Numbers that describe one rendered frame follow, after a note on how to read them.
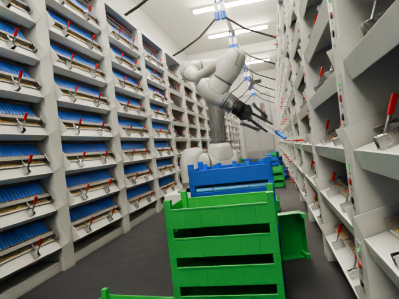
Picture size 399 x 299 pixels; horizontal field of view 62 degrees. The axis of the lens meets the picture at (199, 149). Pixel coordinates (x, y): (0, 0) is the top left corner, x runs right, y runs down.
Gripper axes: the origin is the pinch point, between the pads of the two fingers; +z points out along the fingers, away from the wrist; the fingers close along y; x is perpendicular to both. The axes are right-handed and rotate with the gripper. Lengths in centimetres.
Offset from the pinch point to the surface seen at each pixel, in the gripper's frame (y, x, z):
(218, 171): -17, -49, -6
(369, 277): -6, -89, 36
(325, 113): 18.9, -14.5, 15.6
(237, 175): -15, -49, 0
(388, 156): 18, -108, 18
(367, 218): 4, -88, 29
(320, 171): -2.3, -17.5, 27.3
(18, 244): -95, -52, -63
